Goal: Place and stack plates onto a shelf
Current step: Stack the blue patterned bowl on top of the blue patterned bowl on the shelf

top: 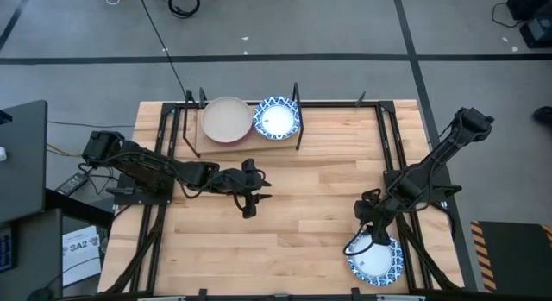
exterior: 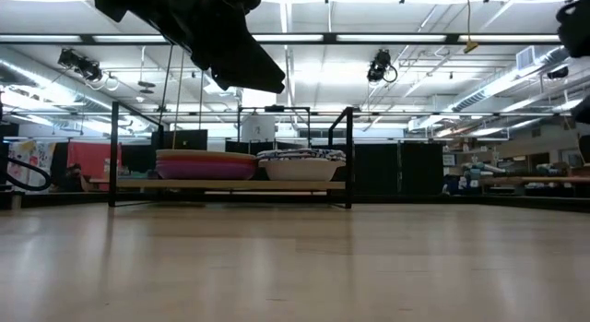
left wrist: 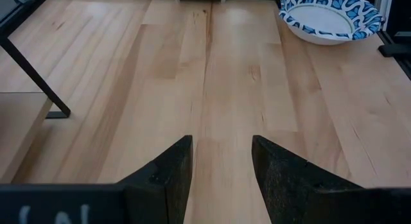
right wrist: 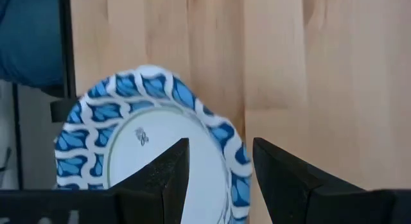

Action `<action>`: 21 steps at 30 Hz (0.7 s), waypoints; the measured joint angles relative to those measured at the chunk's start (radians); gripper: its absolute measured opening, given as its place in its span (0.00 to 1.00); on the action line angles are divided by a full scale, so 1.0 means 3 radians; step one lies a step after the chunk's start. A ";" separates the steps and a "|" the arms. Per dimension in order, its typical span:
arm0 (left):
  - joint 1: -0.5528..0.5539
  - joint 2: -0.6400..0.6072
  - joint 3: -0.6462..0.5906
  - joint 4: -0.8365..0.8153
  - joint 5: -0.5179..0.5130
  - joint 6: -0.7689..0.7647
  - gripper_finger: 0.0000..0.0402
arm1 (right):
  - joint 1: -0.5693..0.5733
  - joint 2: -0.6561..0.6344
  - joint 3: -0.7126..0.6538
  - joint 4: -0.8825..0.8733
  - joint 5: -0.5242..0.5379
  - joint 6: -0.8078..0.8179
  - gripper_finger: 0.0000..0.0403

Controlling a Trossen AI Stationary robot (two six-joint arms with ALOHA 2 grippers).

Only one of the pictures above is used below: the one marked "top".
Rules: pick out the black mat with hazard stripes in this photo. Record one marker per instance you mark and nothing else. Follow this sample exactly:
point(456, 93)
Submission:
point(513, 258)

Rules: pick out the small white object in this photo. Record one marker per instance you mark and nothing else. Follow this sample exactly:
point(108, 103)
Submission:
point(2, 154)

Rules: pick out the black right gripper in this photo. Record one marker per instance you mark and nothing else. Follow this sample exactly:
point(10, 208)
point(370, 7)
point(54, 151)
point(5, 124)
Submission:
point(373, 210)

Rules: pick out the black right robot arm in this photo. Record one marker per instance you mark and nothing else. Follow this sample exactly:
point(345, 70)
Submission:
point(435, 163)

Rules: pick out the black equipment box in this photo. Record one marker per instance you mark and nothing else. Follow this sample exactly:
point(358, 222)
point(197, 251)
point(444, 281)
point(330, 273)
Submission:
point(530, 3)
point(537, 33)

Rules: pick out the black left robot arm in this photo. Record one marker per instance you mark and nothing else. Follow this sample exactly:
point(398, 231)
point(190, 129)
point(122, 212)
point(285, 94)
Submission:
point(146, 163)

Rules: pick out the pink plastic plate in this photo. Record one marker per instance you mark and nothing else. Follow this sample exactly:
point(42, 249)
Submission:
point(230, 143)

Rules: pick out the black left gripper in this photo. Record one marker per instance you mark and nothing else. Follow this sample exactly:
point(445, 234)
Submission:
point(233, 182)

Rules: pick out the white printed paper sheet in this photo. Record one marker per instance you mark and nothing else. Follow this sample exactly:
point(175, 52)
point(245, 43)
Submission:
point(79, 258)

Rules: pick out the blue patterned paper bowl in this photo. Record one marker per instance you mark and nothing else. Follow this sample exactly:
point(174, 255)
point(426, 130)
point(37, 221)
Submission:
point(379, 266)
point(277, 120)

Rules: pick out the black panel with blue buttons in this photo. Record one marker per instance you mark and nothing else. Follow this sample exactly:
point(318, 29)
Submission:
point(6, 253)

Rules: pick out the grey cabinet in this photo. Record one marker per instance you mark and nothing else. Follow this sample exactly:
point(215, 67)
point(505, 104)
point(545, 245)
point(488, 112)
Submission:
point(39, 249)

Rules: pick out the black power adapter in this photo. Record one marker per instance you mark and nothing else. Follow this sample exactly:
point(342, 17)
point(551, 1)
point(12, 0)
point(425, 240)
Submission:
point(72, 183)

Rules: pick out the person's shoe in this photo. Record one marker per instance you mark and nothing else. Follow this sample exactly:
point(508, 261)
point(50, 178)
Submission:
point(544, 115)

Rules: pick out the beige plastic plate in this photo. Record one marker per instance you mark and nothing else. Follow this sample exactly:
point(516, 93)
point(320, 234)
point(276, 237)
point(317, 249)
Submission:
point(226, 120)

